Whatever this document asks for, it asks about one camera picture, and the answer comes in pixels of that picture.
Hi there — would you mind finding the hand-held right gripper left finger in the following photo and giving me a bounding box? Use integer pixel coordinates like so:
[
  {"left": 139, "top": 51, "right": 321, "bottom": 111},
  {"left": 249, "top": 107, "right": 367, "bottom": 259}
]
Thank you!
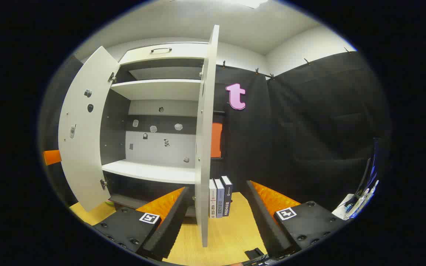
[{"left": 93, "top": 187, "right": 190, "bottom": 261}]

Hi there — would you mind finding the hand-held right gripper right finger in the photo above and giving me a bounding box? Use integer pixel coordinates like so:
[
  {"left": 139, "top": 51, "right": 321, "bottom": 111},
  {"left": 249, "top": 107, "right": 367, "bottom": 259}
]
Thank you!
[{"left": 243, "top": 180, "right": 346, "bottom": 259}]

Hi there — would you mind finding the dark navy book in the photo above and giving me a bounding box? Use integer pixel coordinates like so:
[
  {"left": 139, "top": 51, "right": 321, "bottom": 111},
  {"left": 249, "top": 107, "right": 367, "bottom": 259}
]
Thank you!
[{"left": 221, "top": 176, "right": 233, "bottom": 217}]

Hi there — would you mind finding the white book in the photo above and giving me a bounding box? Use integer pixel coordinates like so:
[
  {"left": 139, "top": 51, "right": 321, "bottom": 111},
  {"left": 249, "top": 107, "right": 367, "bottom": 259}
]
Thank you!
[{"left": 209, "top": 179, "right": 217, "bottom": 218}]

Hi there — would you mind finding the grey blue book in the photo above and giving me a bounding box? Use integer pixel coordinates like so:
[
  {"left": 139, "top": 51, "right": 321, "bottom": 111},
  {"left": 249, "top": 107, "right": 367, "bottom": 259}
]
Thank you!
[{"left": 214, "top": 178, "right": 224, "bottom": 218}]

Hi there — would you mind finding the white cabinet door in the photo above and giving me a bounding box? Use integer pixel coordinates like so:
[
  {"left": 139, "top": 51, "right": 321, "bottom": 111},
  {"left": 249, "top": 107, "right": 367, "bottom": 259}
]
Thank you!
[
  {"left": 58, "top": 45, "right": 120, "bottom": 212},
  {"left": 194, "top": 25, "right": 220, "bottom": 247}
]

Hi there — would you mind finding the black backdrop cloth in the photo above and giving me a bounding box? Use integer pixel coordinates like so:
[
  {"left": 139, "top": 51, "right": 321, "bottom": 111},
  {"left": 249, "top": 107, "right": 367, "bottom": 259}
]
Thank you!
[{"left": 38, "top": 50, "right": 391, "bottom": 213}]

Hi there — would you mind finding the dark upright screen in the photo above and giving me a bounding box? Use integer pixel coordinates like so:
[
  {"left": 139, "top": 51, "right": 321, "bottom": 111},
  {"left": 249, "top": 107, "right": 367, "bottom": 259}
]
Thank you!
[{"left": 354, "top": 138, "right": 382, "bottom": 207}]

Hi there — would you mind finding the white cabinet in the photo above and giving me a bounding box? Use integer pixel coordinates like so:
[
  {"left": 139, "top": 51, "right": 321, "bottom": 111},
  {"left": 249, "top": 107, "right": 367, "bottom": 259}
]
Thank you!
[{"left": 100, "top": 42, "right": 213, "bottom": 218}]

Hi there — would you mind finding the white cabinet drawer front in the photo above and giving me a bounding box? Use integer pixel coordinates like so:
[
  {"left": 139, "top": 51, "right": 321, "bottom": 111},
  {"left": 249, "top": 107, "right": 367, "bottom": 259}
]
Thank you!
[{"left": 119, "top": 42, "right": 209, "bottom": 66}]

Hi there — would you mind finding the white device with cables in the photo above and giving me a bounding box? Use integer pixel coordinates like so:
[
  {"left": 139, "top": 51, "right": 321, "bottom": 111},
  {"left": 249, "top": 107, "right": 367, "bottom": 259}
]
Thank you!
[{"left": 332, "top": 180, "right": 380, "bottom": 221}]

